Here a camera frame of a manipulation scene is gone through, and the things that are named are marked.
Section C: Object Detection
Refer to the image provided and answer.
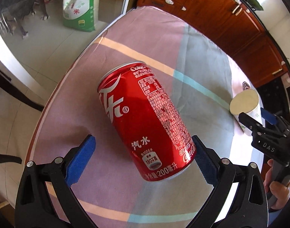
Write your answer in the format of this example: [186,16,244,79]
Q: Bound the wooden kitchen cabinets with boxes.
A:
[137,0,289,87]

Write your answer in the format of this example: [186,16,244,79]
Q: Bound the red cola can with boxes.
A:
[97,62,196,182]

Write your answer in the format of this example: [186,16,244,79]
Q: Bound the white floral paper cup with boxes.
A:
[229,89,262,136]

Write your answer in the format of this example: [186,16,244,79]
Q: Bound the green white rice sack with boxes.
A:
[63,0,100,32]

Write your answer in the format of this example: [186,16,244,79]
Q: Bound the black built-in oven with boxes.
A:
[257,73,290,123]

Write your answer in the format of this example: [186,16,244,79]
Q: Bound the dark wooden chair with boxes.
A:
[0,70,44,164]

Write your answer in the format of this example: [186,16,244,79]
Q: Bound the person's right hand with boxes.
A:
[263,159,290,211]

